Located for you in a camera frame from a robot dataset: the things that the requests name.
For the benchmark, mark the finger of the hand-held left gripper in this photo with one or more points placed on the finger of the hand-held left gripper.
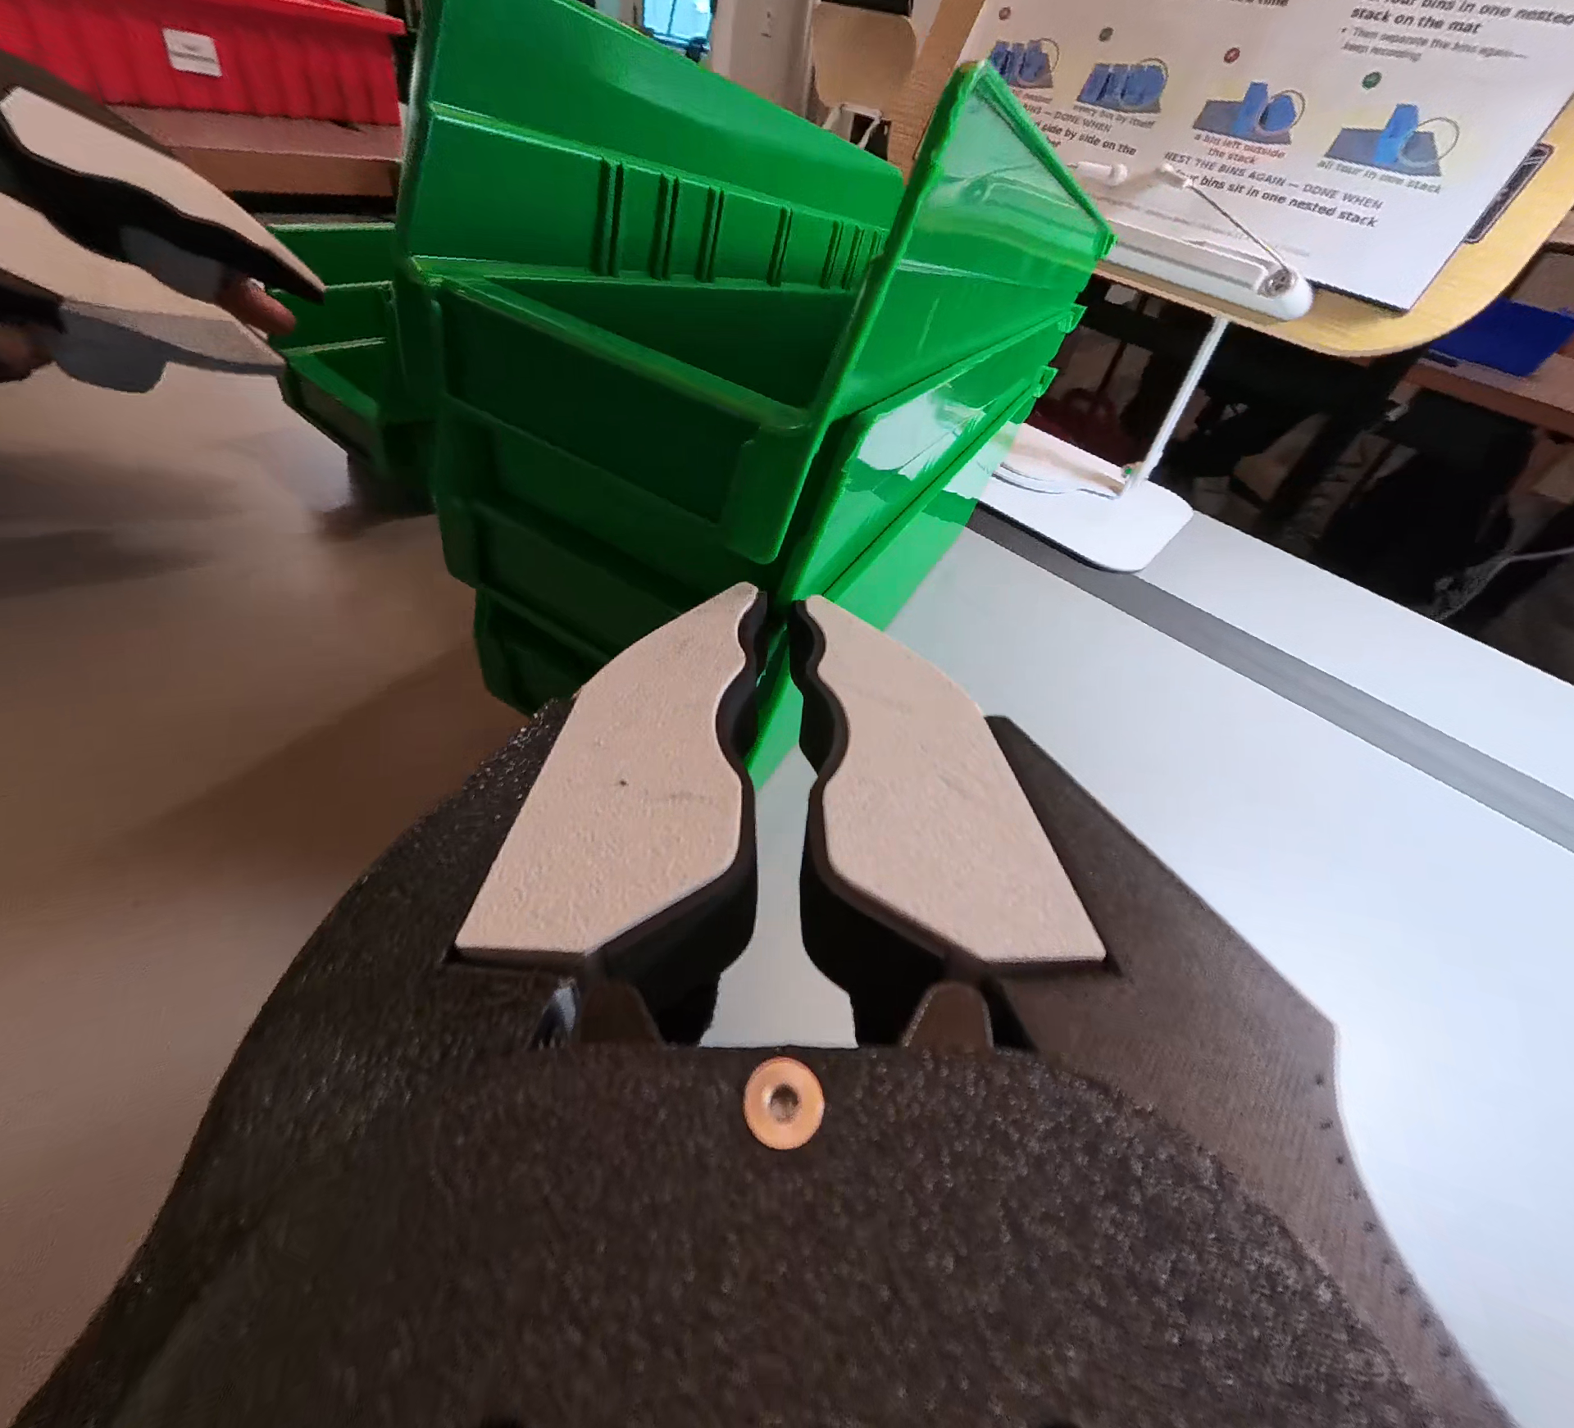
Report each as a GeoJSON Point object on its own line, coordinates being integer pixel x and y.
{"type": "Point", "coordinates": [135, 321]}
{"type": "Point", "coordinates": [110, 155]}

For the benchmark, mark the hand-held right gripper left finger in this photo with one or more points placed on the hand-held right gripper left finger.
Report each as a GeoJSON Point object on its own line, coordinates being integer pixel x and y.
{"type": "Point", "coordinates": [615, 813]}

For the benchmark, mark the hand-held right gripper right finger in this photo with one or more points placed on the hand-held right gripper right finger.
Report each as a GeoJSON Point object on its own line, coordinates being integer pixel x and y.
{"type": "Point", "coordinates": [947, 826]}

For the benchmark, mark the white desk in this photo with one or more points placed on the white desk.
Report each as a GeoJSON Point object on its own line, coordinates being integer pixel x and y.
{"type": "Point", "coordinates": [184, 714]}

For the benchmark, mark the person's left hand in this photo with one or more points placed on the person's left hand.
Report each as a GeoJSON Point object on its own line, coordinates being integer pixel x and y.
{"type": "Point", "coordinates": [265, 309]}

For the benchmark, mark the red plastic tote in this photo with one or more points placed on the red plastic tote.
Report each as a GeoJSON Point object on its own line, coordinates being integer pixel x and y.
{"type": "Point", "coordinates": [308, 51]}

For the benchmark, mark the instruction sign on stand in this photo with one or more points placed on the instruction sign on stand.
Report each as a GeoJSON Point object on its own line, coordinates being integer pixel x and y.
{"type": "Point", "coordinates": [1143, 530]}

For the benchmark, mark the grey tape strip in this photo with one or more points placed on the grey tape strip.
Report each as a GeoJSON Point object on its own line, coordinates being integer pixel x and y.
{"type": "Point", "coordinates": [1352, 714]}

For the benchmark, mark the blue plastic bin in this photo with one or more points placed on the blue plastic bin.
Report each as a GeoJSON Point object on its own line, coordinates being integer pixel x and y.
{"type": "Point", "coordinates": [1507, 339]}

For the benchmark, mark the beige board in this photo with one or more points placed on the beige board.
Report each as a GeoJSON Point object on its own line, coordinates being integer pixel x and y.
{"type": "Point", "coordinates": [867, 58]}

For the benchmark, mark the instruction sheet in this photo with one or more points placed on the instruction sheet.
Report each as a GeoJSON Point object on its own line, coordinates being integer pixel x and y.
{"type": "Point", "coordinates": [1230, 38]}

